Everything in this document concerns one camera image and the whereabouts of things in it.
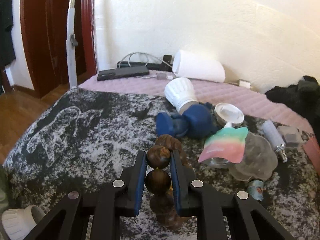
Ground white round lid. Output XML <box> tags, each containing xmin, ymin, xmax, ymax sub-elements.
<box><xmin>214</xmin><ymin>102</ymin><xmax>245</xmax><ymax>127</ymax></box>

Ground rainbow pouch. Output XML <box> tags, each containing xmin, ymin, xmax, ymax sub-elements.
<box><xmin>198</xmin><ymin>122</ymin><xmax>248</xmax><ymax>164</ymax></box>

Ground blue figurine toy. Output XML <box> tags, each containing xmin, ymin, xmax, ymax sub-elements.
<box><xmin>156</xmin><ymin>103</ymin><xmax>219</xmax><ymax>139</ymax></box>

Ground small clear square box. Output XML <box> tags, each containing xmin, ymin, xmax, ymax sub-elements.
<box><xmin>277</xmin><ymin>126</ymin><xmax>304</xmax><ymax>147</ymax></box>

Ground white charger plug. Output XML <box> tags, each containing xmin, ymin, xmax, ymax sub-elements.
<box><xmin>227</xmin><ymin>79</ymin><xmax>251</xmax><ymax>89</ymax></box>

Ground brown wooden bead bracelet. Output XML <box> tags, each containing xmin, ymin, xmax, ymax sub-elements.
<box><xmin>145</xmin><ymin>134</ymin><xmax>191</xmax><ymax>230</ymax></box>

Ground black hanging garment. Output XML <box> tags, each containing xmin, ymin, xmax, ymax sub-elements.
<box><xmin>0</xmin><ymin>0</ymin><xmax>16</xmax><ymax>69</ymax></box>

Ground pink quilted blanket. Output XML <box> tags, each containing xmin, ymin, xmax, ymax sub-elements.
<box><xmin>79</xmin><ymin>71</ymin><xmax>313</xmax><ymax>133</ymax></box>

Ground white pole stand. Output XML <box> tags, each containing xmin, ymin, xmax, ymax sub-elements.
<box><xmin>66</xmin><ymin>0</ymin><xmax>78</xmax><ymax>89</ymax></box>

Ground black clothing pile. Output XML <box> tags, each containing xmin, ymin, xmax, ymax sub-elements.
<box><xmin>265</xmin><ymin>75</ymin><xmax>319</xmax><ymax>130</ymax></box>

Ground white charger cable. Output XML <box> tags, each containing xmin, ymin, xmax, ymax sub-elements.
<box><xmin>119</xmin><ymin>52</ymin><xmax>174</xmax><ymax>80</ymax></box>

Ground black phone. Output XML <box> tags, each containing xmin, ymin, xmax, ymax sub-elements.
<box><xmin>97</xmin><ymin>66</ymin><xmax>149</xmax><ymax>81</ymax></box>

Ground small blue label bottle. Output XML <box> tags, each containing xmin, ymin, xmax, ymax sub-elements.
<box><xmin>247</xmin><ymin>179</ymin><xmax>264</xmax><ymax>202</ymax></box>

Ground white slipper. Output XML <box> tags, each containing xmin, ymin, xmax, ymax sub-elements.
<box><xmin>1</xmin><ymin>205</ymin><xmax>46</xmax><ymax>240</ymax></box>

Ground clear flower-shaped box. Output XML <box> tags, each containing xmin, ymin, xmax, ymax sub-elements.
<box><xmin>202</xmin><ymin>132</ymin><xmax>278</xmax><ymax>181</ymax></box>

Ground dark red door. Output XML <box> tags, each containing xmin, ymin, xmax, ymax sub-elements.
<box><xmin>20</xmin><ymin>0</ymin><xmax>97</xmax><ymax>98</ymax></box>

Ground white cylinder bulb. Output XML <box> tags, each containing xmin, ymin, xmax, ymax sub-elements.
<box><xmin>261</xmin><ymin>120</ymin><xmax>288</xmax><ymax>163</ymax></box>

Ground white paper towel roll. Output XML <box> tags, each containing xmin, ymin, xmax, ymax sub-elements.
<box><xmin>172</xmin><ymin>50</ymin><xmax>226</xmax><ymax>82</ymax></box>

